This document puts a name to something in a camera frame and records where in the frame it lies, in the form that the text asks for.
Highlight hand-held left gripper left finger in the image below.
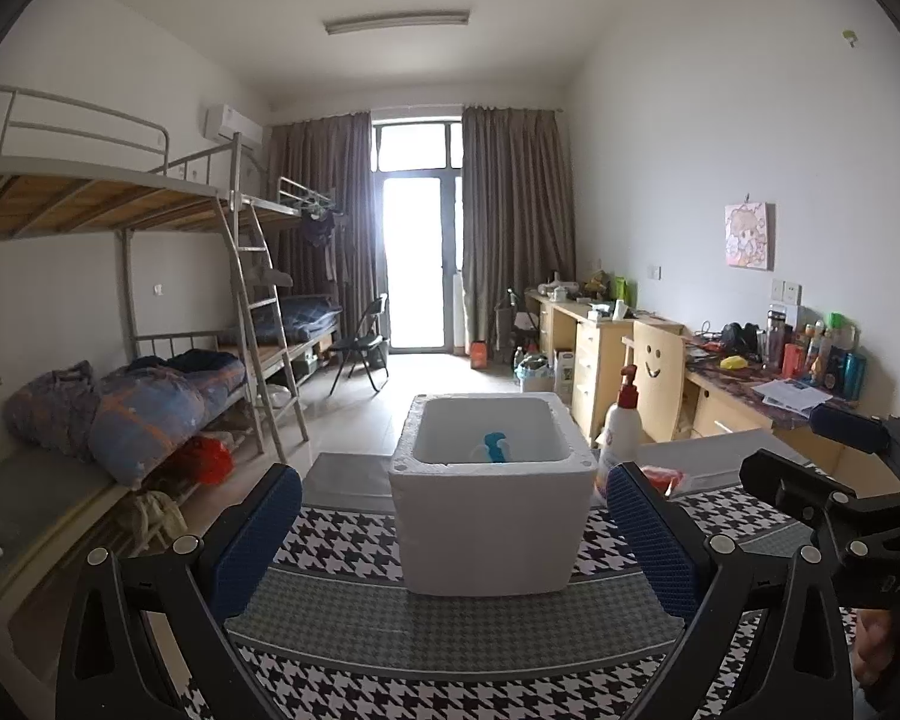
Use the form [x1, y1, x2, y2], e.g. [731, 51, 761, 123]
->
[54, 463, 305, 720]

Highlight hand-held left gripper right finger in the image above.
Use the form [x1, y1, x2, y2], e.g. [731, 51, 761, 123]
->
[606, 461, 856, 720]

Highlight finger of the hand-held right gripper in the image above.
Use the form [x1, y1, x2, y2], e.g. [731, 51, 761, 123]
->
[739, 449, 860, 542]
[809, 403, 890, 455]

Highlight white foam box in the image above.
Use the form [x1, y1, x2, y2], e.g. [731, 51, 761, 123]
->
[388, 391, 600, 599]

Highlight person's right hand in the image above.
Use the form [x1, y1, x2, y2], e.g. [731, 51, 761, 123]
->
[853, 607, 899, 685]

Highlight red snack packet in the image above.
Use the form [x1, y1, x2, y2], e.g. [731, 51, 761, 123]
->
[640, 464, 689, 497]

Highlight printed paper sheets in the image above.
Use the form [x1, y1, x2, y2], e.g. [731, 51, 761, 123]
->
[753, 378, 835, 415]

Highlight row of toiletry bottles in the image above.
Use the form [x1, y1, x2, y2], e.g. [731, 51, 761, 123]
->
[764, 303, 869, 400]

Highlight red plastic bag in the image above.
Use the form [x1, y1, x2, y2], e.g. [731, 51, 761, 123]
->
[179, 438, 234, 486]

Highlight white pump bottle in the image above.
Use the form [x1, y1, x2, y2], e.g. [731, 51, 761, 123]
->
[595, 364, 647, 497]

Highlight beige cloth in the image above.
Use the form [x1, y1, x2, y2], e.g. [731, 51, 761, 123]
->
[130, 490, 189, 550]

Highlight black headphones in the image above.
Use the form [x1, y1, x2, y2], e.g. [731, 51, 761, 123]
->
[719, 322, 763, 354]

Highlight blue orange quilt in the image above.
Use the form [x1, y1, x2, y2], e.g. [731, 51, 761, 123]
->
[89, 362, 246, 486]

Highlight wooden smiley face chair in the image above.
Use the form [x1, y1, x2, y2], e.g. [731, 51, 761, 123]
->
[622, 318, 688, 445]

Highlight white green carton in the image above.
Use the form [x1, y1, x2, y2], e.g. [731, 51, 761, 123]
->
[553, 348, 578, 403]

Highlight wooden desk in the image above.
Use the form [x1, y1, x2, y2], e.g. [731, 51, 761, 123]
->
[525, 289, 900, 497]

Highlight white bucket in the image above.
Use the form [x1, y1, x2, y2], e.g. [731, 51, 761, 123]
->
[515, 355, 557, 395]

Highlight metal bunk bed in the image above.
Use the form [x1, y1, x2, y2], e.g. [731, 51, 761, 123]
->
[223, 175, 347, 392]
[0, 84, 310, 620]

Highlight houndstooth tablecloth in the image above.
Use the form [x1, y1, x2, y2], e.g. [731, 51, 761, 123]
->
[142, 427, 871, 720]

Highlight black folding chair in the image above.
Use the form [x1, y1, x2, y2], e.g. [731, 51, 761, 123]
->
[328, 293, 390, 395]

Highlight dark blue bedding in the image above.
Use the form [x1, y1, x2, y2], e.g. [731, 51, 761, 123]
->
[280, 295, 344, 343]

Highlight grey patterned bundle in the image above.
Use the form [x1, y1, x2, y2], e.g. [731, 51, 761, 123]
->
[3, 359, 100, 460]

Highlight hanging dark clothes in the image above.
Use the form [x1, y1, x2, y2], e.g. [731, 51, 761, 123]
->
[299, 209, 339, 250]

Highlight brown curtain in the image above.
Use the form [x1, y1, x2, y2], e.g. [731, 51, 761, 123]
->
[460, 104, 578, 351]
[268, 112, 377, 351]

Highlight glass balcony door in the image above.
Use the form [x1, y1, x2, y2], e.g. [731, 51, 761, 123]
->
[370, 119, 467, 355]

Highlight white air conditioner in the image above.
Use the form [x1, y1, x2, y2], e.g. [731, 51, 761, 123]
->
[204, 103, 266, 148]

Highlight ceiling tube light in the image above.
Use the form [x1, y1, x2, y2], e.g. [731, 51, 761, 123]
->
[324, 10, 472, 37]

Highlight cartoon wall poster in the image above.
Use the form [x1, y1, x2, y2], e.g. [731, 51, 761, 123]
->
[723, 202, 776, 272]

